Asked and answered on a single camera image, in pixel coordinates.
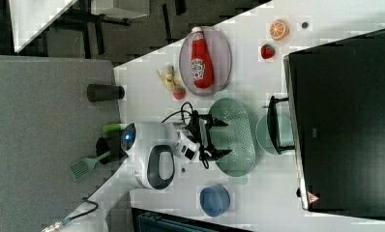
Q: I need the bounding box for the black toaster oven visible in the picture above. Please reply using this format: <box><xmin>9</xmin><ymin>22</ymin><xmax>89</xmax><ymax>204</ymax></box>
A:
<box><xmin>283</xmin><ymin>28</ymin><xmax>385</xmax><ymax>220</ymax></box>

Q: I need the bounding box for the red plush ketchup bottle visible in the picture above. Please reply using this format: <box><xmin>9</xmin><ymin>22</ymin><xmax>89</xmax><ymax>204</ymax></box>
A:
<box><xmin>191</xmin><ymin>27</ymin><xmax>214</xmax><ymax>89</ymax></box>

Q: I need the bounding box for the green slotted spatula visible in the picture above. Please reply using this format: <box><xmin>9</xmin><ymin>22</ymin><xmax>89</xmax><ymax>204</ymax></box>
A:
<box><xmin>69</xmin><ymin>152</ymin><xmax>110</xmax><ymax>181</ymax></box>

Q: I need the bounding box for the orange slice toy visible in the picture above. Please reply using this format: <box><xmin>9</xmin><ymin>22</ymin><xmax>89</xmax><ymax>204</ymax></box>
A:
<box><xmin>270</xmin><ymin>20</ymin><xmax>289</xmax><ymax>41</ymax></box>

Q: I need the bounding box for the yellow toy banana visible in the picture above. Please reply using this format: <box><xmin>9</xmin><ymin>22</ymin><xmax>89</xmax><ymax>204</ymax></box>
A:
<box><xmin>157</xmin><ymin>65</ymin><xmax>180</xmax><ymax>91</ymax></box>

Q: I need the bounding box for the black utensil holder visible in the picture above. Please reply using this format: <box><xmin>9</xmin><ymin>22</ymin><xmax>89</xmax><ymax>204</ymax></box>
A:
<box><xmin>96</xmin><ymin>136</ymin><xmax>128</xmax><ymax>164</ymax></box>

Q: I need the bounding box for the grey round plate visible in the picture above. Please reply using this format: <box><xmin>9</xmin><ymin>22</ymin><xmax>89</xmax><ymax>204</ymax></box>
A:
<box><xmin>179</xmin><ymin>26</ymin><xmax>232</xmax><ymax>97</ymax></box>

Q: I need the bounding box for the grey table panel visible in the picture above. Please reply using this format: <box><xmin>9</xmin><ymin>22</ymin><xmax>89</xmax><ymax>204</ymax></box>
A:
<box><xmin>0</xmin><ymin>56</ymin><xmax>120</xmax><ymax>232</ymax></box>

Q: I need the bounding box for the black cylinder cup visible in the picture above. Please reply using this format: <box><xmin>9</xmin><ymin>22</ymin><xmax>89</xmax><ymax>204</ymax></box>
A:
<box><xmin>87</xmin><ymin>84</ymin><xmax>125</xmax><ymax>102</ymax></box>

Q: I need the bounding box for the red toy strawberry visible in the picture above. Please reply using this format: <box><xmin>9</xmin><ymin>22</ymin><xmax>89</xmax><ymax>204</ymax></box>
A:
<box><xmin>173</xmin><ymin>86</ymin><xmax>186</xmax><ymax>100</ymax></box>
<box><xmin>260</xmin><ymin>44</ymin><xmax>276</xmax><ymax>59</ymax></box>

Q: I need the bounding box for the blue bowl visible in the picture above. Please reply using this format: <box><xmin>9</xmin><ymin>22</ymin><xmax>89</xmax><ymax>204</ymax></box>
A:
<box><xmin>199</xmin><ymin>185</ymin><xmax>230</xmax><ymax>218</ymax></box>

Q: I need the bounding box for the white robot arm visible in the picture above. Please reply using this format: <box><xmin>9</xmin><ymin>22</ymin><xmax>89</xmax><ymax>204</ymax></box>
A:
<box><xmin>42</xmin><ymin>111</ymin><xmax>230</xmax><ymax>232</ymax></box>

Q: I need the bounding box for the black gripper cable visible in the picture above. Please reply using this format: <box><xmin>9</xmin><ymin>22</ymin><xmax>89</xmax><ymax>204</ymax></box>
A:
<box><xmin>161</xmin><ymin>101</ymin><xmax>211</xmax><ymax>170</ymax></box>

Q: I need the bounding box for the green marker handle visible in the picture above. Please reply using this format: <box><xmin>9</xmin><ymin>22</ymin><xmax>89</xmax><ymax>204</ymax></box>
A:
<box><xmin>102</xmin><ymin>124</ymin><xmax>121</xmax><ymax>133</ymax></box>

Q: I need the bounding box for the green plastic strainer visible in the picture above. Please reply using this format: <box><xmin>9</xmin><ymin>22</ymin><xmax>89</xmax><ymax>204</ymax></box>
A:
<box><xmin>209</xmin><ymin>98</ymin><xmax>256</xmax><ymax>178</ymax></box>

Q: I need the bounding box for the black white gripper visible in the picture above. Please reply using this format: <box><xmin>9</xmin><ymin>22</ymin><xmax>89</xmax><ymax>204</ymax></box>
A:
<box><xmin>175</xmin><ymin>110</ymin><xmax>231</xmax><ymax>162</ymax></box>

